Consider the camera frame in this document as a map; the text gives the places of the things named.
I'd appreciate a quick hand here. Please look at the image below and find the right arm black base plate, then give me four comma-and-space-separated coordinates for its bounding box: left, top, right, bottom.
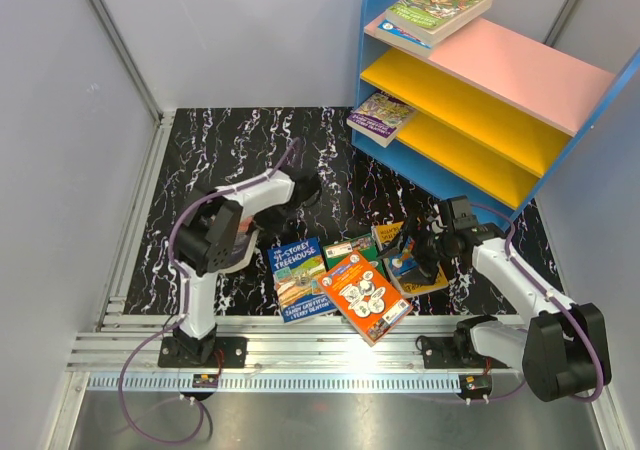
415, 335, 488, 370

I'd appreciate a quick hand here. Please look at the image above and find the blue 91-storey treehouse book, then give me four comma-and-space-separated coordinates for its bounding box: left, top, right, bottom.
267, 237, 336, 324

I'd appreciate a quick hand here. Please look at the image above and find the green 65-storey treehouse book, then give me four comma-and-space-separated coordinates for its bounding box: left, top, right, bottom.
385, 0, 493, 47

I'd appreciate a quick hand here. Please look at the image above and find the dark navy paperback book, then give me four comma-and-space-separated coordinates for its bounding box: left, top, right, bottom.
220, 216, 259, 274

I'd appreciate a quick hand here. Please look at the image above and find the aluminium rail frame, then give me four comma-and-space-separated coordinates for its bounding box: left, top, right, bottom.
53, 107, 632, 449

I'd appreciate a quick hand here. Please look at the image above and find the orange cartoon book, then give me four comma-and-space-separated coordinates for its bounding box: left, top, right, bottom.
316, 251, 412, 347

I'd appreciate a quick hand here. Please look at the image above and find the light blue 26-storey treehouse book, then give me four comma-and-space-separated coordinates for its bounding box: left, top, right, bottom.
378, 0, 441, 52

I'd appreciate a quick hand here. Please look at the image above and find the purple treehouse book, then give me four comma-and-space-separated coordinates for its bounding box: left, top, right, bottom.
347, 91, 416, 148

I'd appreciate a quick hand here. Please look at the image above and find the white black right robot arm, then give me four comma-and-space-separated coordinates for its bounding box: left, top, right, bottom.
380, 196, 612, 403

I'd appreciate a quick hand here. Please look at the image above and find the dark green book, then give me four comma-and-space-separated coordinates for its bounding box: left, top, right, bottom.
323, 233, 387, 277

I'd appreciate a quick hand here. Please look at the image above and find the slotted grey cable duct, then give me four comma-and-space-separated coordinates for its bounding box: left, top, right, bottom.
88, 372, 461, 394

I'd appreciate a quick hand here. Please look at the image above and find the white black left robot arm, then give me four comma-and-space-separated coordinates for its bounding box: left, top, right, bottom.
169, 166, 322, 367

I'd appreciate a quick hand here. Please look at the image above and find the yellow 130-storey treehouse book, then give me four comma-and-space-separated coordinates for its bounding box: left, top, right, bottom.
371, 225, 449, 298

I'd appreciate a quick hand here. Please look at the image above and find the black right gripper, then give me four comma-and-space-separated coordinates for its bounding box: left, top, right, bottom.
376, 215, 454, 287

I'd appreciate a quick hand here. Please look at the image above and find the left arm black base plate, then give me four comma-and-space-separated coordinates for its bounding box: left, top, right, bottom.
157, 336, 248, 369

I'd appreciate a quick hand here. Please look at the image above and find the colourful wooden bookshelf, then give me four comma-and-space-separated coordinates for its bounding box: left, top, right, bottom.
352, 0, 639, 227

